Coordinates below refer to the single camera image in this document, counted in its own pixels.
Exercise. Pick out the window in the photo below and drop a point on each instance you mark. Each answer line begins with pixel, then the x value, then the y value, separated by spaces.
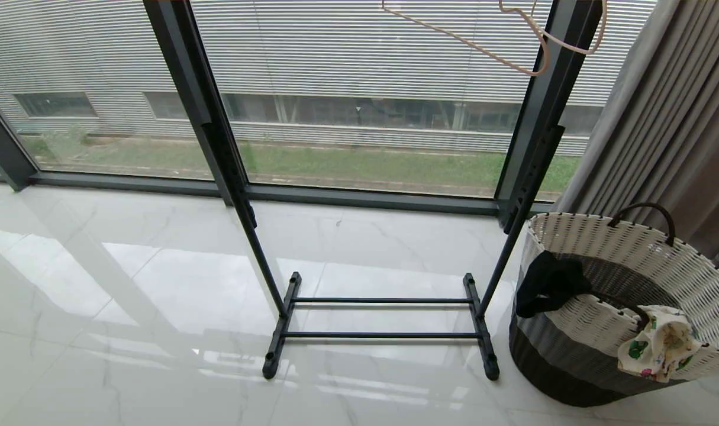
pixel 359 71

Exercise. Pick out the black garment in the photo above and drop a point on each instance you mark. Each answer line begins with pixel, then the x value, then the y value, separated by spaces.
pixel 551 284

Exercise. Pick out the white laundry basket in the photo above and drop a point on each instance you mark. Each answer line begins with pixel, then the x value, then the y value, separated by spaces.
pixel 572 361

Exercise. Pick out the pink clothes hanger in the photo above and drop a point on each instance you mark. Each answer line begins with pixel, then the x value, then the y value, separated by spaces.
pixel 454 39
pixel 579 50

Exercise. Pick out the black clothes rack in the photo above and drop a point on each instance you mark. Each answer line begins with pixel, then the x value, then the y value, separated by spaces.
pixel 383 335

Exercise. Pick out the beige curtain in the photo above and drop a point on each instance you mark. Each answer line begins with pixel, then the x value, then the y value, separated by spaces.
pixel 661 118

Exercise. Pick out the cream printed garment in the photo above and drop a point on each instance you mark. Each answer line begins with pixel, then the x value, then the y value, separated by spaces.
pixel 661 349

